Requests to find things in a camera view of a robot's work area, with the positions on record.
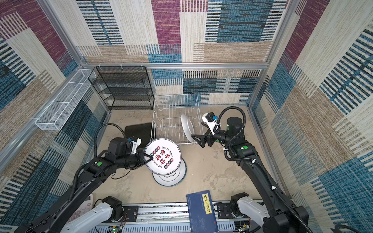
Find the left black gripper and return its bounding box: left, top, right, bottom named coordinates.
left=117, top=149, right=153, bottom=170

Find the white round plate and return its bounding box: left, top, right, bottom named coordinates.
left=181, top=114, right=195, bottom=142
left=153, top=159, right=187, bottom=187
left=144, top=138, right=182, bottom=175

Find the black square plate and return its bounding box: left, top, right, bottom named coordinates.
left=124, top=122, right=155, bottom=146

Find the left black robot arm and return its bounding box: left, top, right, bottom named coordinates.
left=15, top=137, right=153, bottom=233

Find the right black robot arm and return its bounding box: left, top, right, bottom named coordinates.
left=191, top=113, right=311, bottom=233

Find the black mesh shelf rack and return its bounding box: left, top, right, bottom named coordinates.
left=88, top=66, right=154, bottom=111

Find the pink calculator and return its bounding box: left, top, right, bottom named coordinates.
left=68, top=194, right=93, bottom=222

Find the blue book yellow label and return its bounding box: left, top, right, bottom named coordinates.
left=186, top=190, right=219, bottom=233

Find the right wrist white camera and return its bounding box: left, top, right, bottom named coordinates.
left=202, top=112, right=218, bottom=135

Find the white wire dish rack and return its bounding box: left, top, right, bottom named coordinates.
left=152, top=94, right=204, bottom=145

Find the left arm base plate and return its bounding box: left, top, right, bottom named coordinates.
left=103, top=205, right=139, bottom=224

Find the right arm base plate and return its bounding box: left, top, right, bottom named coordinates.
left=213, top=202, right=249, bottom=219

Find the aluminium front rail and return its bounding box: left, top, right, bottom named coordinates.
left=52, top=199, right=301, bottom=233

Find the white wire wall basket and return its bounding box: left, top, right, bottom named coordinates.
left=35, top=69, right=92, bottom=131

